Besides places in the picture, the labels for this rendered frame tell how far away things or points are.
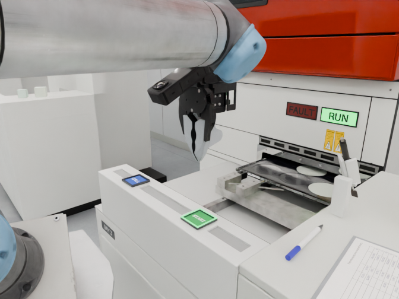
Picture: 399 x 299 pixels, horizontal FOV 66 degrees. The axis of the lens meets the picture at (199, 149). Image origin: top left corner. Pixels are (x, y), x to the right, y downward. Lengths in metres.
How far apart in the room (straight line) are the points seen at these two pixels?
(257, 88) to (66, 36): 1.04
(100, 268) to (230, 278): 0.34
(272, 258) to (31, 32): 0.48
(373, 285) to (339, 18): 0.70
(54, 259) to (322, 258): 0.51
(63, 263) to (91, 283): 0.09
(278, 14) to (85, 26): 0.92
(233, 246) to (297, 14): 0.74
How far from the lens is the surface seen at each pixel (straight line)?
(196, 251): 0.62
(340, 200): 0.71
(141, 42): 0.26
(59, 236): 0.72
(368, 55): 0.96
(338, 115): 1.05
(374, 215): 0.77
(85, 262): 0.82
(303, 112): 1.11
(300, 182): 1.03
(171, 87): 0.50
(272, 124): 1.19
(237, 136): 1.31
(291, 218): 0.86
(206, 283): 0.64
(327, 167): 1.09
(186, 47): 0.31
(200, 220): 0.65
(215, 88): 0.55
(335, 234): 0.66
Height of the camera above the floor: 1.30
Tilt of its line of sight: 18 degrees down
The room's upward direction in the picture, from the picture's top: straight up
